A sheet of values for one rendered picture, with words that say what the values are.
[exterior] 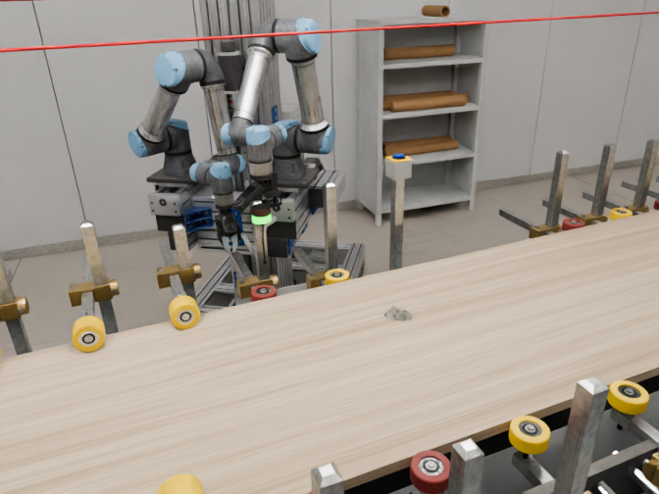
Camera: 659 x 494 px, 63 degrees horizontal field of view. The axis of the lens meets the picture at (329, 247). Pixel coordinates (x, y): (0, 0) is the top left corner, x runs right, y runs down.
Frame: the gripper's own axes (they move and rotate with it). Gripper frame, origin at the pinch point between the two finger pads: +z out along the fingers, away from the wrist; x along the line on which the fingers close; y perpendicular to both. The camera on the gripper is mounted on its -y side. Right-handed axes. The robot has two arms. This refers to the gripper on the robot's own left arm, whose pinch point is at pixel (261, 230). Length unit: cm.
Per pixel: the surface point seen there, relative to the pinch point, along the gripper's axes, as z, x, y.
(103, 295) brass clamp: 7, 8, -53
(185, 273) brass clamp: 5.1, -0.5, -29.8
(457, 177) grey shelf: 79, 122, 294
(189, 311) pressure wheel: 5.1, -21.1, -39.8
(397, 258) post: 16, -26, 42
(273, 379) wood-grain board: 10, -55, -37
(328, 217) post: -5.0, -16.4, 16.4
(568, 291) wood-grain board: 11, -85, 52
